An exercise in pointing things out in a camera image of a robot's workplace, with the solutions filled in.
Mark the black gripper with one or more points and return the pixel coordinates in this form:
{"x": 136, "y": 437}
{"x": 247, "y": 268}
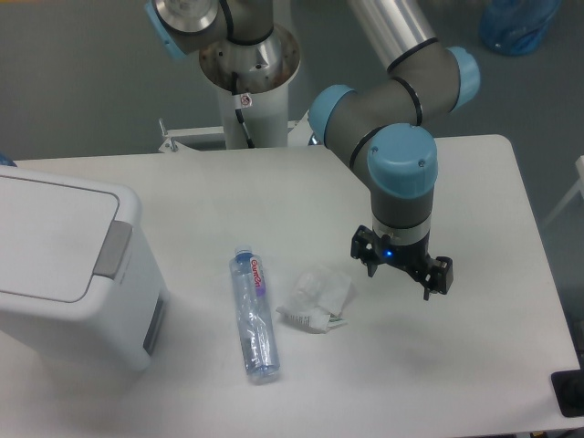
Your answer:
{"x": 436, "y": 275}

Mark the white lidded trash can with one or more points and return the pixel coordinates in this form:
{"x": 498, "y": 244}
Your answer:
{"x": 79, "y": 280}

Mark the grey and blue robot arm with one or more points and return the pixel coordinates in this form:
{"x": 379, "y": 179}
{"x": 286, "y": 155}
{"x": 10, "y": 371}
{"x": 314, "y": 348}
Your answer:
{"x": 378, "y": 135}

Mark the blue object behind trash can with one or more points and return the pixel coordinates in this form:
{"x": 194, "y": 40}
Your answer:
{"x": 6, "y": 161}

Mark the crumpled white paper wrapper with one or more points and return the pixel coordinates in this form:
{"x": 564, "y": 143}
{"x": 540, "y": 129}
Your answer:
{"x": 316, "y": 301}

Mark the crushed clear plastic bottle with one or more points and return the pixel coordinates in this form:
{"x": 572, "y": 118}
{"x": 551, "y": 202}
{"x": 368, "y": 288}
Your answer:
{"x": 254, "y": 316}

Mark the white furniture leg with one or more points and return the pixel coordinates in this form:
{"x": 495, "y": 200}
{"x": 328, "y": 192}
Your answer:
{"x": 576, "y": 190}

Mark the black device at table edge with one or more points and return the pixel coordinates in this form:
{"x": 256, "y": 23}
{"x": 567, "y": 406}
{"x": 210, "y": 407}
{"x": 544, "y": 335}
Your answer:
{"x": 568, "y": 387}

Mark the blue plastic bag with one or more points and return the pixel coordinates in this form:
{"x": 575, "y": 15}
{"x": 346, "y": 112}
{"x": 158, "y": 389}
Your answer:
{"x": 516, "y": 28}

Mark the white pedestal base frame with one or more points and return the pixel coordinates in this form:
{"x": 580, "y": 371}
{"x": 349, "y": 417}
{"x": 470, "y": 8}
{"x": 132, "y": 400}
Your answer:
{"x": 299, "y": 134}

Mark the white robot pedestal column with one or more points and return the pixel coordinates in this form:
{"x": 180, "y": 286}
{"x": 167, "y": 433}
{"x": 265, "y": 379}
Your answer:
{"x": 251, "y": 84}

